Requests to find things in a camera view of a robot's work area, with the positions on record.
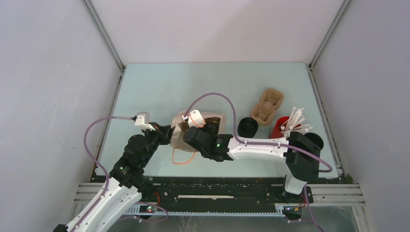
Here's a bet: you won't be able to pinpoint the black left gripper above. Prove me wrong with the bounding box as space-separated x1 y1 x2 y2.
141 121 176 166

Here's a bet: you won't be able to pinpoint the paper bag orange handles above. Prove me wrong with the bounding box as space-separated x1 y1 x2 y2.
170 111 226 165

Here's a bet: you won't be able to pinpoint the brown pulp cup carrier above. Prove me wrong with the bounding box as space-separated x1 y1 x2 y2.
250 88 284 127

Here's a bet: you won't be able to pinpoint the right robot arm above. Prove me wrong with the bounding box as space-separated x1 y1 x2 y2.
183 127 324 202

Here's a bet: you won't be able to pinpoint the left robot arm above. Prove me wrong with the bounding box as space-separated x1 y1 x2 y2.
54 123 174 232

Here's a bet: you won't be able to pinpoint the red straw holder cup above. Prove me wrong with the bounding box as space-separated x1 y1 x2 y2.
269 116 289 139

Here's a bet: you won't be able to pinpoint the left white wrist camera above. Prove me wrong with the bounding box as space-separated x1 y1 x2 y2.
132 112 155 131

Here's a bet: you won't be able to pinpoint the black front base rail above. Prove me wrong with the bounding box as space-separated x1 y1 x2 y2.
142 177 314 214

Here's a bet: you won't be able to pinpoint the aluminium frame rail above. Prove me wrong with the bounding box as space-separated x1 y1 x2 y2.
80 0 126 73

